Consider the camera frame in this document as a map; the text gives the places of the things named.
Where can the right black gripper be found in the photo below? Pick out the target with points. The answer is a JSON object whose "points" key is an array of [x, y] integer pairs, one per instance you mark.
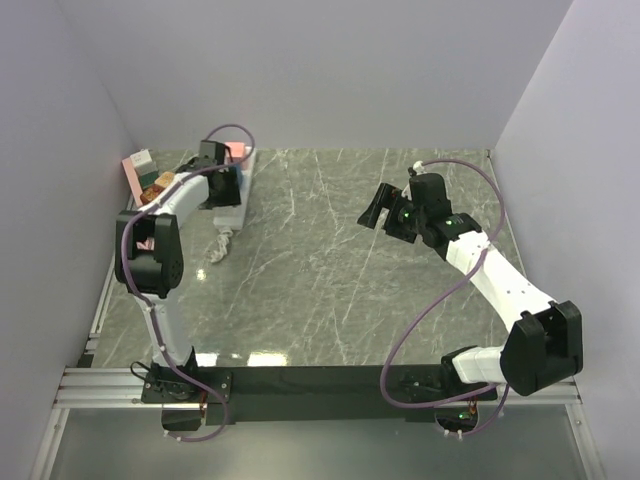
{"points": [[391, 198]]}

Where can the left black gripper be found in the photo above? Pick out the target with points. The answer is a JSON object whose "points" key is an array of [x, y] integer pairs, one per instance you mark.
{"points": [[232, 197]]}

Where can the white power strip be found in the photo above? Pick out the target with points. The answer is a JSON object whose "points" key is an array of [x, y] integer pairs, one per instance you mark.
{"points": [[233, 217]]}

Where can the pink cube plug adapter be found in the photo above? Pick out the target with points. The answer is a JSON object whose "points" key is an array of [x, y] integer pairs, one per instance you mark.
{"points": [[235, 151]]}

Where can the blue cube plug adapter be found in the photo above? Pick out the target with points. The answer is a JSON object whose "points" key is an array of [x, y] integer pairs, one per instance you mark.
{"points": [[239, 175]]}

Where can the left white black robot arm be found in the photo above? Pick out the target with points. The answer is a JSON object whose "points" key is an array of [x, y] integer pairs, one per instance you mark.
{"points": [[149, 257]]}

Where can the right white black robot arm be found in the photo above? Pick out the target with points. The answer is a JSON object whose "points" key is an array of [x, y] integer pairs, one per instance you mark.
{"points": [[544, 344]]}

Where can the tan wooden cube adapter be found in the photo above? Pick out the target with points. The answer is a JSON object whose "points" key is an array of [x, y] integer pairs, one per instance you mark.
{"points": [[164, 180]]}

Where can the brown wooden cube adapter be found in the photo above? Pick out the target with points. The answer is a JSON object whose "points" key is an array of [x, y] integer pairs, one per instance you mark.
{"points": [[149, 194]]}

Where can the dark green cube adapter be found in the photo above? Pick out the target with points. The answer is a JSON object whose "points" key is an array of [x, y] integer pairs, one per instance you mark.
{"points": [[146, 180]]}

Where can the white cube adapter on pink strip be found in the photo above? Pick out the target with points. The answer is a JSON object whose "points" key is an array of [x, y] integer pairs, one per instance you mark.
{"points": [[142, 162]]}

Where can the pink power strip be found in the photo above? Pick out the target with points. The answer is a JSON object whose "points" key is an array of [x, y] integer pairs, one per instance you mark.
{"points": [[132, 180]]}

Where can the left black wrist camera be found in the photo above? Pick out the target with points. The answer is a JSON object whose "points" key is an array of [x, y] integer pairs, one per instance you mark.
{"points": [[212, 151]]}

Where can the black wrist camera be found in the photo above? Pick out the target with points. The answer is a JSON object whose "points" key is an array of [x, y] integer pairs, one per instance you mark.
{"points": [[212, 151], [429, 196]]}

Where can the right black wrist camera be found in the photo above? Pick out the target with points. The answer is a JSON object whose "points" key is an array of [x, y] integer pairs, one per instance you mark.
{"points": [[429, 196]]}

